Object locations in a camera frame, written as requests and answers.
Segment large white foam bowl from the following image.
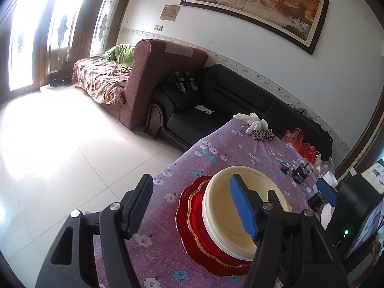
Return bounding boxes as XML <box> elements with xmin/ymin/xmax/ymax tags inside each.
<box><xmin>320</xmin><ymin>203</ymin><xmax>335</xmax><ymax>230</ymax></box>

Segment large cream plastic bowl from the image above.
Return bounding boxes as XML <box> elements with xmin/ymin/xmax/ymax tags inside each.
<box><xmin>202</xmin><ymin>166</ymin><xmax>292</xmax><ymax>261</ymax></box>

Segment large red glass plate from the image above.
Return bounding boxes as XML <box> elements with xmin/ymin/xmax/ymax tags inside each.
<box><xmin>175</xmin><ymin>175</ymin><xmax>251</xmax><ymax>277</ymax></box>

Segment small red gold-rimmed plate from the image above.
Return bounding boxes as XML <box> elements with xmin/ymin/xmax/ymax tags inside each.
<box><xmin>186</xmin><ymin>181</ymin><xmax>251</xmax><ymax>270</ymax></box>

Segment white plastic jar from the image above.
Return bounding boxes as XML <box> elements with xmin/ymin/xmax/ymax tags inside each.
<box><xmin>322</xmin><ymin>171</ymin><xmax>338</xmax><ymax>189</ymax></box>

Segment clear plastic bag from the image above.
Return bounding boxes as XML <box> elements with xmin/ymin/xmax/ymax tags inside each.
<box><xmin>314</xmin><ymin>153</ymin><xmax>335</xmax><ymax>175</ymax></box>

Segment small black device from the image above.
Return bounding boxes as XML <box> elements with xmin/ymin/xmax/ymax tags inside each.
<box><xmin>292</xmin><ymin>162</ymin><xmax>312</xmax><ymax>184</ymax></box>

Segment black power adapter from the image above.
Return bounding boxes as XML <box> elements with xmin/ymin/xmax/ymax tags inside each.
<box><xmin>281</xmin><ymin>163</ymin><xmax>290</xmax><ymax>174</ymax></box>

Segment red plastic bag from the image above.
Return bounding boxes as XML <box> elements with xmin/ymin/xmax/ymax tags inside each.
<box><xmin>281</xmin><ymin>128</ymin><xmax>317</xmax><ymax>164</ymax></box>

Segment leopard print cloth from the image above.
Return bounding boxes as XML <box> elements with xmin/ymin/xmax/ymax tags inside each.
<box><xmin>251</xmin><ymin>129</ymin><xmax>275</xmax><ymax>142</ymax></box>

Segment purple floral tablecloth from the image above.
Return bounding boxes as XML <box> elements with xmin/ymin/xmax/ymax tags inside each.
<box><xmin>126</xmin><ymin>118</ymin><xmax>320</xmax><ymax>287</ymax></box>

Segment white gloves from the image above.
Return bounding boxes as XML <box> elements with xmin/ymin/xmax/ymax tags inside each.
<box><xmin>233</xmin><ymin>113</ymin><xmax>269</xmax><ymax>134</ymax></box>

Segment black leather sofa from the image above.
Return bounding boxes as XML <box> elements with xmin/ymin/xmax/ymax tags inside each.
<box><xmin>144</xmin><ymin>64</ymin><xmax>333</xmax><ymax>160</ymax></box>

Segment floral blanket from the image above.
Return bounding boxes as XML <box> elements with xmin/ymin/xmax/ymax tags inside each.
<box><xmin>72</xmin><ymin>57</ymin><xmax>132</xmax><ymax>105</ymax></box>

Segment framed horse painting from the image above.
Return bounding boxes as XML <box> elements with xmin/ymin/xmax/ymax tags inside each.
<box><xmin>180</xmin><ymin>0</ymin><xmax>329</xmax><ymax>55</ymax></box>

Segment green cushion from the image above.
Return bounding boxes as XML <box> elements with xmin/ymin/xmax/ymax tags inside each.
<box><xmin>102</xmin><ymin>44</ymin><xmax>135</xmax><ymax>67</ymax></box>

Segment maroon armchair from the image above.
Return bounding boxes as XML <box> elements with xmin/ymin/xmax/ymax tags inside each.
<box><xmin>103</xmin><ymin>38</ymin><xmax>208</xmax><ymax>129</ymax></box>

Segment wooden glass door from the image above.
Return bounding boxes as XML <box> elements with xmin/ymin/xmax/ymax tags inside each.
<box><xmin>1</xmin><ymin>0</ymin><xmax>129</xmax><ymax>101</ymax></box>

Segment small wall plaque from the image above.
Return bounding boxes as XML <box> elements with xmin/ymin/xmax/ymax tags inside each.
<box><xmin>159</xmin><ymin>5</ymin><xmax>180</xmax><ymax>22</ymax></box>

